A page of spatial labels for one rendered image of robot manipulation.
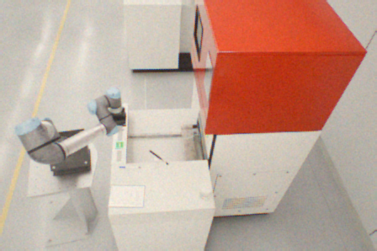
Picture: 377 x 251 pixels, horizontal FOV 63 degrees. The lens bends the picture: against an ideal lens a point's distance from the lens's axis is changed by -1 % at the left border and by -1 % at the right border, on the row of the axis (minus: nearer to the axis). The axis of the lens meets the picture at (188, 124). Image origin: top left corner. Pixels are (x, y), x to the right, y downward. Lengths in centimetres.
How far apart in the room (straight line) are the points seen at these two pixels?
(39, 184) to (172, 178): 87
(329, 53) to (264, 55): 32
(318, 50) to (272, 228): 184
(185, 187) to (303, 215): 153
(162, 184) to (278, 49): 103
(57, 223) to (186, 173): 142
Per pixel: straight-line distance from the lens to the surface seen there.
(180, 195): 192
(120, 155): 210
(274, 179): 247
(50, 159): 158
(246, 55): 151
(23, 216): 318
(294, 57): 160
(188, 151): 221
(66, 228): 298
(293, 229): 309
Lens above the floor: 265
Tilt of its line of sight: 49 degrees down
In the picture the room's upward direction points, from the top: 6 degrees clockwise
